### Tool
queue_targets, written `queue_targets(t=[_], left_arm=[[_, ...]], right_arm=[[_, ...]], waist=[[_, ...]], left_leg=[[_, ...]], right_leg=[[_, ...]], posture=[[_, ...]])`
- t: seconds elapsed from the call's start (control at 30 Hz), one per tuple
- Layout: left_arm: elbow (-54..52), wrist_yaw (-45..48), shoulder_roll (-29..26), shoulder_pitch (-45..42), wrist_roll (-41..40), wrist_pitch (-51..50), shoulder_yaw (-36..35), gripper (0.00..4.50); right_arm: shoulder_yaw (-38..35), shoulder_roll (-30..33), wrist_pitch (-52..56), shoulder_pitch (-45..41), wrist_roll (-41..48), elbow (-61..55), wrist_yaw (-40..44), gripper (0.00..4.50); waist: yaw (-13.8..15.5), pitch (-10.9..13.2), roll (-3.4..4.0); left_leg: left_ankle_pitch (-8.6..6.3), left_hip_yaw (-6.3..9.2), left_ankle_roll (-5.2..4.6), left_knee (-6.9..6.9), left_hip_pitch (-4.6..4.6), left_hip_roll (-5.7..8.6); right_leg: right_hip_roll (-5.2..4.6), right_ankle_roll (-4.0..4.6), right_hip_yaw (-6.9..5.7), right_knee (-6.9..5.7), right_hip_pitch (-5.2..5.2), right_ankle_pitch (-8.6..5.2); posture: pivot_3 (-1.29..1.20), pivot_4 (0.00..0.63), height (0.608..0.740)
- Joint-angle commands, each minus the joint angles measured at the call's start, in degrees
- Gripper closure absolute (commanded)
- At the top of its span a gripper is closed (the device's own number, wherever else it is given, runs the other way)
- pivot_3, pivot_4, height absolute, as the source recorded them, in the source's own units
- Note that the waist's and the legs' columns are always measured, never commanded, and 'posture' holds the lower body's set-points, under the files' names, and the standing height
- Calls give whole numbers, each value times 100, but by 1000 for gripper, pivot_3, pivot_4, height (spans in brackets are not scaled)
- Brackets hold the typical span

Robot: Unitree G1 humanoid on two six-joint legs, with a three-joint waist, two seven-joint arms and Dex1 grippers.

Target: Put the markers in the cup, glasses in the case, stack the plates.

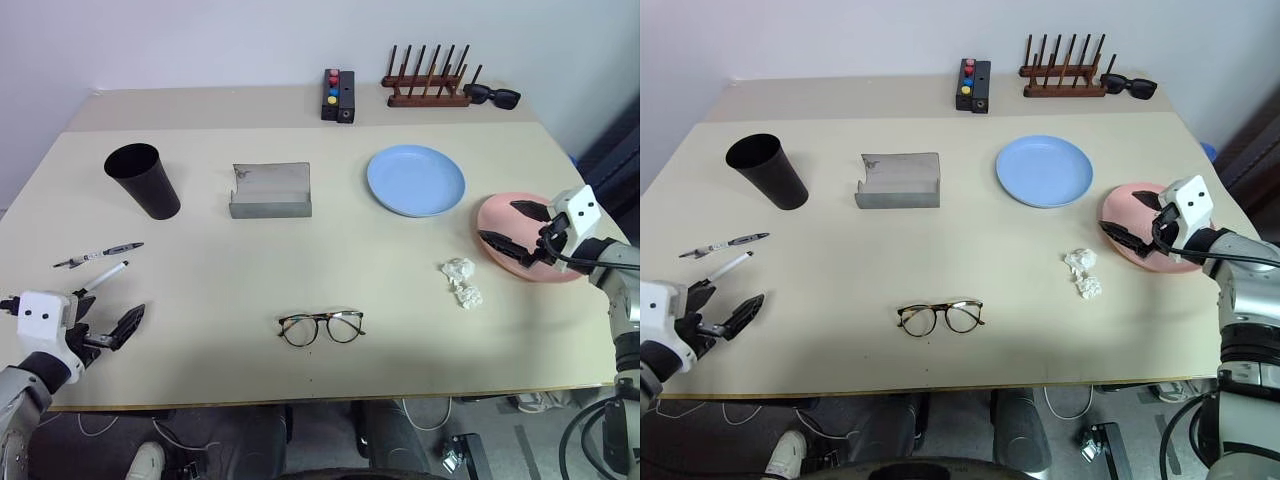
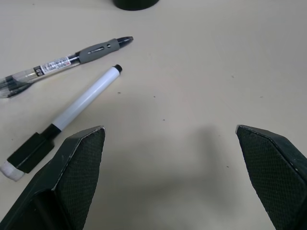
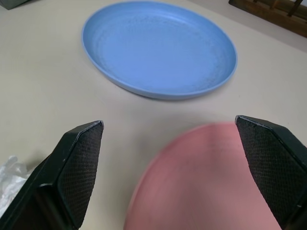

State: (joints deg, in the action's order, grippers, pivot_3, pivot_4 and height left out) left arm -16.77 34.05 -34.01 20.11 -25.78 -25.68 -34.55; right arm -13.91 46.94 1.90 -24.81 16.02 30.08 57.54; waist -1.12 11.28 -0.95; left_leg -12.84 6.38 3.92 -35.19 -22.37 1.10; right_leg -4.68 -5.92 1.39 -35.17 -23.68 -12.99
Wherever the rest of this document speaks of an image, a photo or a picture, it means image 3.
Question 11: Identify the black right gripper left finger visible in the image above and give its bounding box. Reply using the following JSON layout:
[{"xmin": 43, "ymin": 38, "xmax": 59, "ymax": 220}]
[{"xmin": 0, "ymin": 120, "xmax": 105, "ymax": 230}]

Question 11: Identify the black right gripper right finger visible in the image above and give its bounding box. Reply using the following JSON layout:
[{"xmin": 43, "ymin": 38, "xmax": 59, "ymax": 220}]
[{"xmin": 235, "ymin": 115, "xmax": 307, "ymax": 230}]

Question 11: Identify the clear plastic wrap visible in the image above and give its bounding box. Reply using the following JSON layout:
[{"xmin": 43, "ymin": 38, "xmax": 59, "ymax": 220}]
[{"xmin": 0, "ymin": 155, "xmax": 32, "ymax": 212}]

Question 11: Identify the blue round plate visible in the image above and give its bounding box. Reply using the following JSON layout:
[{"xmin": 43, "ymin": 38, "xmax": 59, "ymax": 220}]
[{"xmin": 81, "ymin": 0, "xmax": 238, "ymax": 100}]

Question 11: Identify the pink round plate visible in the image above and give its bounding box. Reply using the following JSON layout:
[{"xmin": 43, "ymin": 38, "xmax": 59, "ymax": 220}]
[{"xmin": 123, "ymin": 121, "xmax": 283, "ymax": 230}]

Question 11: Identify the brown wooden peg rack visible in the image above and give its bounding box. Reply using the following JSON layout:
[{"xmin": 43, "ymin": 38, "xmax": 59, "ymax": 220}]
[{"xmin": 228, "ymin": 0, "xmax": 307, "ymax": 38}]

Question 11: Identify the black box with coloured buttons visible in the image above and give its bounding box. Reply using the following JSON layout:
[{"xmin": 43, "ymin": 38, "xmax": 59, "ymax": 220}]
[{"xmin": 0, "ymin": 0, "xmax": 23, "ymax": 11}]

